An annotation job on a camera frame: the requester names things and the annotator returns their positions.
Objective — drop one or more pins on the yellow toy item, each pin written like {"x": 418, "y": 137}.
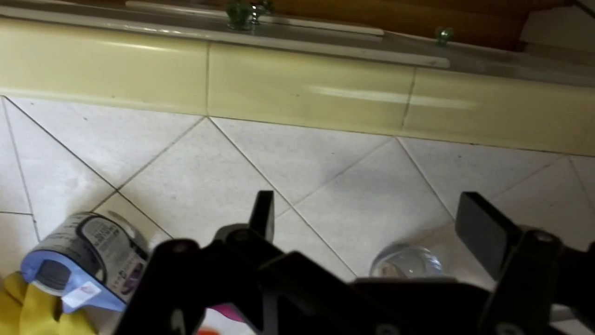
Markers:
{"x": 30, "y": 309}

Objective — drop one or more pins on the tall clear utensil glass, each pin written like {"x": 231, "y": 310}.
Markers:
{"x": 409, "y": 260}

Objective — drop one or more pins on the white base cabinet with drawers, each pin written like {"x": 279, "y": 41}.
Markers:
{"x": 247, "y": 33}

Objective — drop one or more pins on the blue grey cylindrical container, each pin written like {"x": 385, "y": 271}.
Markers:
{"x": 80, "y": 260}

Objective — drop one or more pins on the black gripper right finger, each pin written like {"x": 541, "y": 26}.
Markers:
{"x": 521, "y": 279}

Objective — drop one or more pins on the green glass drawer knob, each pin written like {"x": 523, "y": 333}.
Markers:
{"x": 443, "y": 35}
{"x": 238, "y": 11}

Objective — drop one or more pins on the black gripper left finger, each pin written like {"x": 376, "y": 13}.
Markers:
{"x": 186, "y": 271}

